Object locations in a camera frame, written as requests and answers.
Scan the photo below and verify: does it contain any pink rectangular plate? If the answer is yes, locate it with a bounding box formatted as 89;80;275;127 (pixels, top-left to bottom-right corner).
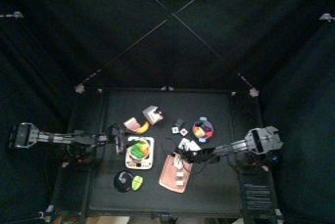
157;154;195;194

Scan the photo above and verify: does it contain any black round plate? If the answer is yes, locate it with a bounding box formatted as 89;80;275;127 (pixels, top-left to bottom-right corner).
113;170;137;194

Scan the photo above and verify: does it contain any white square tile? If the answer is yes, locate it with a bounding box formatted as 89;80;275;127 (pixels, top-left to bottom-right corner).
177;137;192;151
188;141;203;153

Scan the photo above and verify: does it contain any bowl of green orange vegetables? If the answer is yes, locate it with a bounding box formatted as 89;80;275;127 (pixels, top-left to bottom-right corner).
129;139;152;163

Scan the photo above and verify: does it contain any orange and white cup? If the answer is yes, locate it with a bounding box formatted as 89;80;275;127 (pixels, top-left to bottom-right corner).
124;116;141;132

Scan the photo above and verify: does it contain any yellow toy banana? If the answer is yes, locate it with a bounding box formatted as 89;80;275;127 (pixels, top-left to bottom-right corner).
136;121;150;135

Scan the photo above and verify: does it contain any purple bowl with toy fruit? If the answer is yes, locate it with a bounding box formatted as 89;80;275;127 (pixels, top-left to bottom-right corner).
192;115;215;143

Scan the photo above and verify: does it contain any white toy cube box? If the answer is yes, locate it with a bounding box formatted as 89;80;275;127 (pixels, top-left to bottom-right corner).
141;105;165;125

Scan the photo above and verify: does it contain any lime green toy pod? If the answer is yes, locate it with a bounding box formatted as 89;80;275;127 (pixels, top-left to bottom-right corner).
132;175;145;192

